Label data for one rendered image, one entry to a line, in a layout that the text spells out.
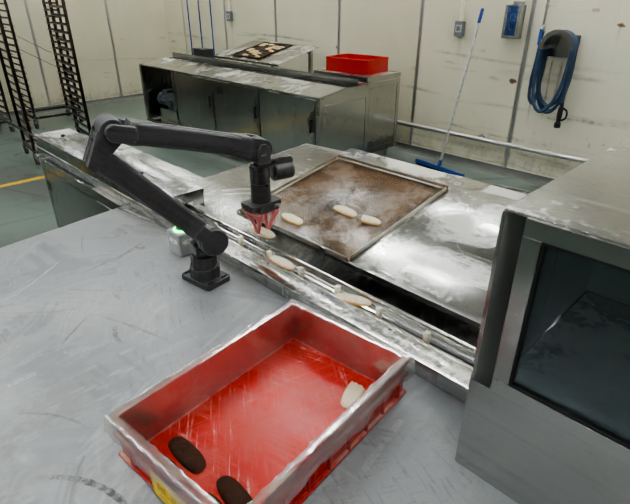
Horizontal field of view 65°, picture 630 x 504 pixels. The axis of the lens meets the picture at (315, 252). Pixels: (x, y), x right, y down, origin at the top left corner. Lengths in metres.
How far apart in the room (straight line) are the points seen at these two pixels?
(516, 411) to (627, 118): 4.04
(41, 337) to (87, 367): 0.19
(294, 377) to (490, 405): 0.43
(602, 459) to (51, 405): 0.97
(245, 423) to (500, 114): 4.43
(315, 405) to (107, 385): 0.44
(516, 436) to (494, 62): 4.45
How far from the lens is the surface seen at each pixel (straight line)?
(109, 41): 8.83
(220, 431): 1.01
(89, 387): 1.18
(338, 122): 4.33
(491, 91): 5.13
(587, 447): 0.82
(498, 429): 0.88
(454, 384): 1.07
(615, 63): 4.73
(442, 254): 1.41
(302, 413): 1.03
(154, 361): 1.20
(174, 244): 1.62
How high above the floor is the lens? 1.56
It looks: 28 degrees down
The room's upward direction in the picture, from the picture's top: straight up
